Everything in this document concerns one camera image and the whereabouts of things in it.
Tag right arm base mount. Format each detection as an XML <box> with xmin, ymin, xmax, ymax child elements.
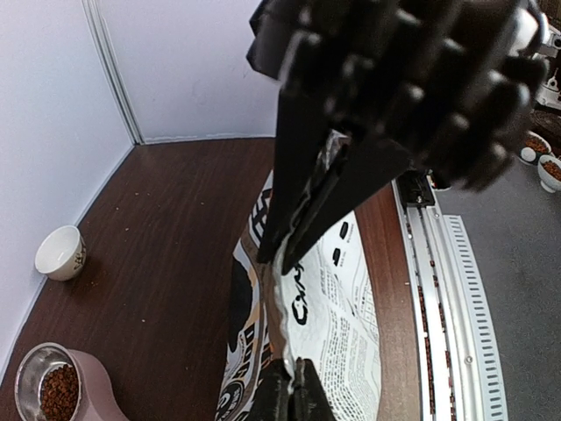
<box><xmin>397</xmin><ymin>170</ymin><xmax>436</xmax><ymax>208</ymax></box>

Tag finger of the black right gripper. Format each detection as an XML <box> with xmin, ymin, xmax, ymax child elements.
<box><xmin>257</xmin><ymin>89</ymin><xmax>332</xmax><ymax>263</ymax></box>
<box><xmin>281</xmin><ymin>139</ymin><xmax>410</xmax><ymax>275</ymax></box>

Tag front aluminium rail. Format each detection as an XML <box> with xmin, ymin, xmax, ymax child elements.
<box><xmin>392</xmin><ymin>176</ymin><xmax>508</xmax><ymax>421</ymax></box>

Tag pink double pet feeder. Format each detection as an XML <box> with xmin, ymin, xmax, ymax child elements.
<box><xmin>68</xmin><ymin>349</ymin><xmax>127</xmax><ymax>421</ymax></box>

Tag white kibble bowl outside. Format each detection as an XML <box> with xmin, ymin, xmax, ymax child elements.
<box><xmin>537</xmin><ymin>155</ymin><xmax>561</xmax><ymax>193</ymax></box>

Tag rear steel feeder bowl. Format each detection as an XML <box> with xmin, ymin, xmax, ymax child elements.
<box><xmin>14</xmin><ymin>342</ymin><xmax>82</xmax><ymax>420</ymax></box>

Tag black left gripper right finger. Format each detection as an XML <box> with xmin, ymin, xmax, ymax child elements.
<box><xmin>291</xmin><ymin>358</ymin><xmax>335</xmax><ymax>421</ymax></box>

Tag brown kibble pellets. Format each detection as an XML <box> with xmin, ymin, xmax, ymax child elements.
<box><xmin>40</xmin><ymin>365</ymin><xmax>79</xmax><ymax>421</ymax></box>

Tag pet food bag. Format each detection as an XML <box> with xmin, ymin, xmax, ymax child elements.
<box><xmin>216</xmin><ymin>180</ymin><xmax>381</xmax><ymax>420</ymax></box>

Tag white floral ceramic bowl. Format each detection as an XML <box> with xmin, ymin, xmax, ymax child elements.
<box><xmin>34</xmin><ymin>225</ymin><xmax>87</xmax><ymax>282</ymax></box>

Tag right aluminium frame post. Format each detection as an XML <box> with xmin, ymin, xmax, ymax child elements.
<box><xmin>82</xmin><ymin>0</ymin><xmax>145</xmax><ymax>146</ymax></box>

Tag blue patterned bowl outside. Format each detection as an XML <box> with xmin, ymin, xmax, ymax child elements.
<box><xmin>519</xmin><ymin>131</ymin><xmax>552</xmax><ymax>166</ymax></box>

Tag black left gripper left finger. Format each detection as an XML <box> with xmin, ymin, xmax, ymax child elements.
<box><xmin>247</xmin><ymin>359</ymin><xmax>292</xmax><ymax>421</ymax></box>

